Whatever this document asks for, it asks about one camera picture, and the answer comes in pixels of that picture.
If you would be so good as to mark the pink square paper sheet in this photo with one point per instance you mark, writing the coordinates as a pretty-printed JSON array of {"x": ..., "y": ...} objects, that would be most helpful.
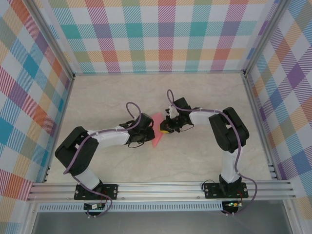
[{"x": 157, "y": 140}]

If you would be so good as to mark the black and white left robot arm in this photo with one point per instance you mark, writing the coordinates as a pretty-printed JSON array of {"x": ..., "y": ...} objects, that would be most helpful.
[{"x": 78, "y": 151}]

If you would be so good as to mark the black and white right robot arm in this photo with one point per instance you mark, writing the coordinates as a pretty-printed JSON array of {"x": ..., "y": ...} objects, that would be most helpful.
[{"x": 234, "y": 131}]

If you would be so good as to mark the small circuit board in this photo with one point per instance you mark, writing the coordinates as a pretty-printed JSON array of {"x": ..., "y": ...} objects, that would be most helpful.
[
  {"x": 232, "y": 204},
  {"x": 93, "y": 206}
]

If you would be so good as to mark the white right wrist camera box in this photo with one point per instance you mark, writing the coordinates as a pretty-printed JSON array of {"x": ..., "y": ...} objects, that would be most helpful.
[{"x": 171, "y": 112}]

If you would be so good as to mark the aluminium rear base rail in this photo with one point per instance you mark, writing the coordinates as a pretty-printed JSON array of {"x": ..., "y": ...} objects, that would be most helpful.
[{"x": 158, "y": 72}]

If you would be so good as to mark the aluminium mounting rail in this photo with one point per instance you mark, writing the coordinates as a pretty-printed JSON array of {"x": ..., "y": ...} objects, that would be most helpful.
[{"x": 158, "y": 190}]

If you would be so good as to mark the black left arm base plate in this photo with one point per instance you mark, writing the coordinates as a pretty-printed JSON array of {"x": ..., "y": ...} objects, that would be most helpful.
[{"x": 109, "y": 191}]

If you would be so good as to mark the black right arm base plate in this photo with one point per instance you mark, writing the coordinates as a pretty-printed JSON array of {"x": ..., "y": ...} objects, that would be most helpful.
[{"x": 212, "y": 190}]

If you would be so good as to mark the aluminium side base rail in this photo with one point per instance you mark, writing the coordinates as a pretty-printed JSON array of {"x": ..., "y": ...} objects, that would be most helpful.
[
  {"x": 58, "y": 129},
  {"x": 259, "y": 122}
]

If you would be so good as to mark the aluminium frame post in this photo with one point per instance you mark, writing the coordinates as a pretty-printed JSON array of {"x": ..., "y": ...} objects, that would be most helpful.
[
  {"x": 265, "y": 36},
  {"x": 48, "y": 36}
]

